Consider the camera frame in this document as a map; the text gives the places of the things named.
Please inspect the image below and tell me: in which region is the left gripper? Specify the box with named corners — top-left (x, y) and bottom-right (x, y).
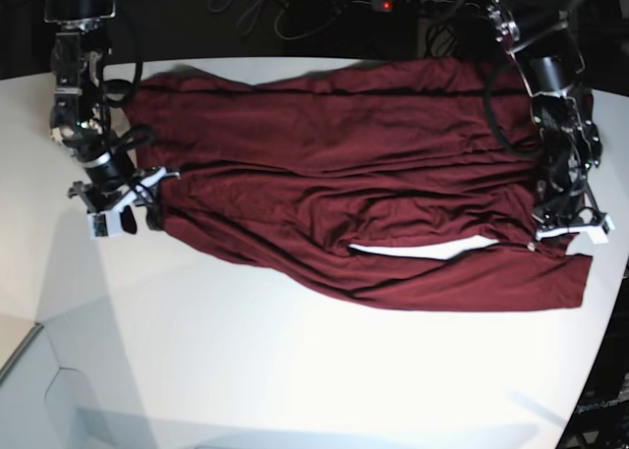
top-left (532, 188), bottom-right (608, 242)

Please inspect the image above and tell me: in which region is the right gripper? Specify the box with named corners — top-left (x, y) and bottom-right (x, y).
top-left (67, 151), bottom-right (181, 235)

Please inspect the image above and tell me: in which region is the dark red t-shirt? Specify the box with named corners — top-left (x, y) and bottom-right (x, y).
top-left (125, 57), bottom-right (592, 311)

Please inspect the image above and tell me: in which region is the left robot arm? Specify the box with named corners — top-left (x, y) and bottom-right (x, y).
top-left (442, 0), bottom-right (614, 245)

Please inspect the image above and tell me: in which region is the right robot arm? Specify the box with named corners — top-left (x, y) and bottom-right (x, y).
top-left (44, 0), bottom-right (179, 239)

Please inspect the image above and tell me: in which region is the black power strip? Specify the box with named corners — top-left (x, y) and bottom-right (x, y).
top-left (366, 0), bottom-right (486, 19)

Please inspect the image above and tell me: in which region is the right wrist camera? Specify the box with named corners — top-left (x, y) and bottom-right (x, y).
top-left (87, 210), bottom-right (123, 239)

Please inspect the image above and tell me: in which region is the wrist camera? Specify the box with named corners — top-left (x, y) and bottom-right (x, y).
top-left (587, 214), bottom-right (615, 245)
top-left (87, 210), bottom-right (123, 239)

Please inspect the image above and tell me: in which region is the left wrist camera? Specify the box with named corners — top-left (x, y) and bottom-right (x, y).
top-left (587, 214), bottom-right (615, 245)

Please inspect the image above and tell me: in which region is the white cable loop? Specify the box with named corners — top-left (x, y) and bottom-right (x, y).
top-left (236, 0), bottom-right (350, 40)

